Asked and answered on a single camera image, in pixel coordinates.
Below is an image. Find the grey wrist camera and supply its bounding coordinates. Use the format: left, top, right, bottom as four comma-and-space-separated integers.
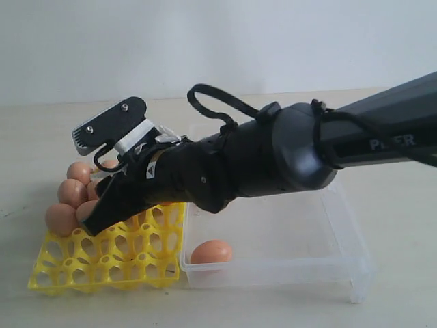
72, 96, 155, 156

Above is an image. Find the brown egg second row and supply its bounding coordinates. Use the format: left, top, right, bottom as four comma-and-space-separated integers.
76, 200, 98, 222

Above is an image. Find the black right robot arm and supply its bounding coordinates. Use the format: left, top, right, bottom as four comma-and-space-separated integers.
72, 73, 436, 236

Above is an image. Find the yellow plastic egg tray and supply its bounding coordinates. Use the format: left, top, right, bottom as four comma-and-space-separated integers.
27, 203, 186, 296

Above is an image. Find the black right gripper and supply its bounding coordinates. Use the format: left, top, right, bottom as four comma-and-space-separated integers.
79, 146, 192, 237

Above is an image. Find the clear plastic container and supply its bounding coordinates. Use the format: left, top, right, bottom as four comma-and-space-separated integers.
180, 182, 375, 303

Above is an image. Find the brown egg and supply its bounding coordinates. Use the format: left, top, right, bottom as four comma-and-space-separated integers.
190, 239, 233, 273
45, 203, 79, 237
57, 178, 88, 208
87, 178, 101, 201

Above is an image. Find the brown egg placed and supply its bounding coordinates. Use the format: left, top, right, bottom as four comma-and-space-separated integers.
66, 161, 92, 185
102, 159, 119, 169

